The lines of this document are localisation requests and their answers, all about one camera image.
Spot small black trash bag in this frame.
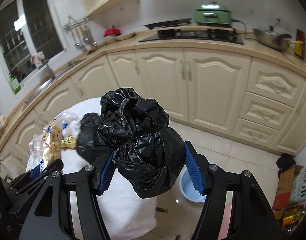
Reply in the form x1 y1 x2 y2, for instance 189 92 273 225
77 113 109 164

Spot large black trash bag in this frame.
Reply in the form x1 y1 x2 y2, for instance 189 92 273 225
97 88 186 199

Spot yellow printed snack bag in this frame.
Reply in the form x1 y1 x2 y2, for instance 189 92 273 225
39 118 63 173

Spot gold foil wrapper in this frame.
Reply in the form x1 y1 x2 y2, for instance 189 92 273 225
62 136 77 150

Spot clear plastic bag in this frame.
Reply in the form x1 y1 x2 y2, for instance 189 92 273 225
57 112 80 139

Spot blue plastic trash bin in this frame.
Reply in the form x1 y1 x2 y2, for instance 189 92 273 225
179 168 206 203

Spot steel kitchen sink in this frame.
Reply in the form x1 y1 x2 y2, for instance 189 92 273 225
23 58 86 109

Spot kitchen window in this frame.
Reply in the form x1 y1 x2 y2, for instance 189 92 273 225
0 0 65 82

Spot white towel table cover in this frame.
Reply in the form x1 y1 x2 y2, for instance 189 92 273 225
25 97 159 234

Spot clear bag with red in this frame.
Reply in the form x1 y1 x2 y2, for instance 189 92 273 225
28 134 43 159

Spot cardboard box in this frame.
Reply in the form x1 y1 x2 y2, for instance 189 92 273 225
272 164 303 210

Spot green dish soap bottle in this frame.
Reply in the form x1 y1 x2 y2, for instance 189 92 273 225
9 73 21 94

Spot white rice sack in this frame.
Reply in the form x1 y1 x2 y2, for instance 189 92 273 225
289 168 306 204

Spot steel faucet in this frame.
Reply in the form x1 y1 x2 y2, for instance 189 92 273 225
37 59 55 80

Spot black gas stove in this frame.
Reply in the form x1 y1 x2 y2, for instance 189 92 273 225
140 27 243 45

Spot black induction cooktop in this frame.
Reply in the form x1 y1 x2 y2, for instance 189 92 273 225
145 18 192 30

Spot red pot lid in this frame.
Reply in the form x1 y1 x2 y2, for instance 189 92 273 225
104 25 121 37

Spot hanging utensil rack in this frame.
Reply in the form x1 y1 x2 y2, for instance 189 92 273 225
63 15 98 54

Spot steel wok with lid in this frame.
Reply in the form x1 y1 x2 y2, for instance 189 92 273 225
253 18 297 52

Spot green electric cooker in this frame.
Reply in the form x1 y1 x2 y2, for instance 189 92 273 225
193 2 232 26

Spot dark soy sauce bottle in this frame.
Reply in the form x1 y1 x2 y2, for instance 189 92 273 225
294 29 306 59

